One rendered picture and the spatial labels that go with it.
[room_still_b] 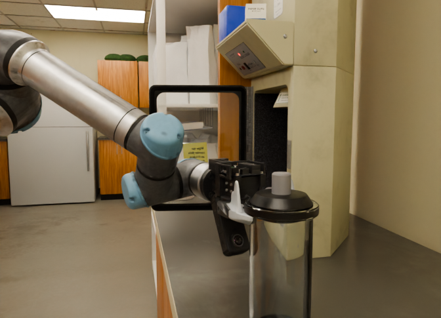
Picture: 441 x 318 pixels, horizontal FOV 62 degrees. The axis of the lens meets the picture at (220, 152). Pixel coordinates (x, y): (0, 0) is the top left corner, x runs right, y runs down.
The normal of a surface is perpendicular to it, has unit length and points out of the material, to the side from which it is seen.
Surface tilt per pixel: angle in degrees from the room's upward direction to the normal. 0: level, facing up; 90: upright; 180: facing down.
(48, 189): 90
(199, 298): 0
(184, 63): 85
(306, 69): 90
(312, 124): 90
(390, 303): 0
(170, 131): 44
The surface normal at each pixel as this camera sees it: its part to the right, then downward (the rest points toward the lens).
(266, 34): 0.23, 0.10
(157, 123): 0.25, -0.64
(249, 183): 0.48, 0.07
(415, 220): -0.97, 0.02
